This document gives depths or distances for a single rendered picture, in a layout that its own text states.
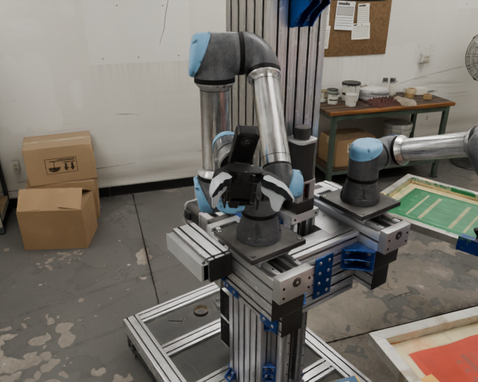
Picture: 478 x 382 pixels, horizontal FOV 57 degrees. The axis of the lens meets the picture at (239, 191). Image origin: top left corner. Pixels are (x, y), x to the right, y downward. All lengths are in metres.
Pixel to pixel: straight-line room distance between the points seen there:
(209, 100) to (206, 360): 1.61
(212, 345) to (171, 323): 0.31
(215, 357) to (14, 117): 3.04
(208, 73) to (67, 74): 3.35
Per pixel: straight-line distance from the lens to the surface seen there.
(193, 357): 2.55
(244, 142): 0.87
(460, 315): 1.76
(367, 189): 1.73
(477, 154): 1.50
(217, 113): 1.27
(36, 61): 4.52
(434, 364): 1.59
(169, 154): 4.78
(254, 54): 1.24
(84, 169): 4.28
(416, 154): 1.74
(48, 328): 3.26
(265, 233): 1.42
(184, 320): 2.77
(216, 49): 1.23
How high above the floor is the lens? 2.02
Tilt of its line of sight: 25 degrees down
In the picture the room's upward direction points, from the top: straight up
